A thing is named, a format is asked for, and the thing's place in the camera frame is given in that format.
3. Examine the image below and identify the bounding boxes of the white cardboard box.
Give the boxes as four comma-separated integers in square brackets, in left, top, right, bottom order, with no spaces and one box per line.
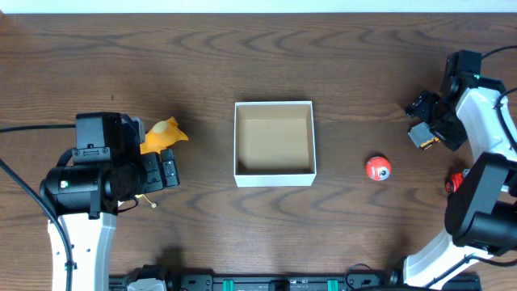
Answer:
[233,101,317,188]

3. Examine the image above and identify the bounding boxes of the yellow grey toy truck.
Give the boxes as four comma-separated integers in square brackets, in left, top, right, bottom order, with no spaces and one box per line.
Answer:
[408,122,439,150]

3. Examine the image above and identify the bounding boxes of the black mounting rail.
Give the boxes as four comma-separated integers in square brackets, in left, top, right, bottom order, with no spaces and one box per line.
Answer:
[108,264,482,291]

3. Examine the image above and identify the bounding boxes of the red toy fire truck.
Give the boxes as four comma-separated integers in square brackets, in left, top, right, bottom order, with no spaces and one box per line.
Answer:
[444,169,469,194]

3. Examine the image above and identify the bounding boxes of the red ball toy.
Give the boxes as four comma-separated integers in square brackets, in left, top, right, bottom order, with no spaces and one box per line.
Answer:
[365,156,392,181]

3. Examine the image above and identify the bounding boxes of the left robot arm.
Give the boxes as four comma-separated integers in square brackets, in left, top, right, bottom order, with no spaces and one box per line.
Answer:
[40,149,179,290]

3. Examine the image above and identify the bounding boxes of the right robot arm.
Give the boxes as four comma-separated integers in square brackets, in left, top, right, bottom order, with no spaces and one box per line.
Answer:
[401,73,516,289]

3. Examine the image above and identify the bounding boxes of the orange rubber animal toy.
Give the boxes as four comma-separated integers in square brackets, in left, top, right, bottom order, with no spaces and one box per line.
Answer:
[140,117,189,154]

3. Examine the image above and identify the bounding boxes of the cream pellet drum toy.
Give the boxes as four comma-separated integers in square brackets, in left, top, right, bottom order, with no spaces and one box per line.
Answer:
[136,194,158,209]

